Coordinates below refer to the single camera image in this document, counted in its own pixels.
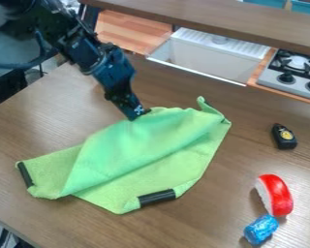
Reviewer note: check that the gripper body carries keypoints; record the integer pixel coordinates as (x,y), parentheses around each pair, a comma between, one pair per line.
(114,72)

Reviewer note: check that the blue toy can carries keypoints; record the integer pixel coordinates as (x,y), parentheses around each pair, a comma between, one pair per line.
(260,229)

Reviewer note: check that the red and white toy sushi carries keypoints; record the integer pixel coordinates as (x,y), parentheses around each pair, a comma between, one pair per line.
(275,194)

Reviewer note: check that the black toy bottle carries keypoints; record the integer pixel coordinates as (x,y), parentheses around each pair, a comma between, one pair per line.
(284,136)

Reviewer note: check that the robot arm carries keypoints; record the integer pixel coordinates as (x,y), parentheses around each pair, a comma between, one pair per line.
(54,29)

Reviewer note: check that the toy sink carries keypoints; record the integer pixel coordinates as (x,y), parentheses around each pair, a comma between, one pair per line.
(209,55)

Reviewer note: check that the green cloth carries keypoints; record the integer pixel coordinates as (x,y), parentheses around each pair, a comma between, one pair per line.
(136,158)

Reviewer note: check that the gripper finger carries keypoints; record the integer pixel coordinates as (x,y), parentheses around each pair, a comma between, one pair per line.
(134,109)

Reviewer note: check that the toy stove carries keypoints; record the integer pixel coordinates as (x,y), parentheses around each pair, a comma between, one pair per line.
(291,74)

